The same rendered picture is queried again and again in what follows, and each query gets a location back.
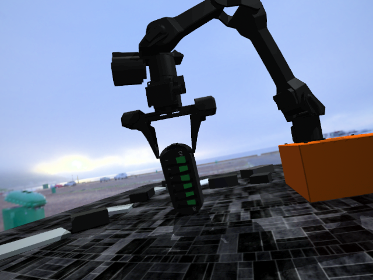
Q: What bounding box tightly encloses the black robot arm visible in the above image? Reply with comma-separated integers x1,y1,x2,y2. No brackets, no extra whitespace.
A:
111,0,326,144

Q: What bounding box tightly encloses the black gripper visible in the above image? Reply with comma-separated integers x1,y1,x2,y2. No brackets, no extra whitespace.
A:
121,76,217,159

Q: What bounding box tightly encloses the white flat rectangular sheet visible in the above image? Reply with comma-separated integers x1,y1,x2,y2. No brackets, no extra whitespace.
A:
200,179,209,185

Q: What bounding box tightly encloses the dark grey controller unit with green switches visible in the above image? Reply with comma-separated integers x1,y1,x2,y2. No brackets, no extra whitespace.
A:
159,143,204,215

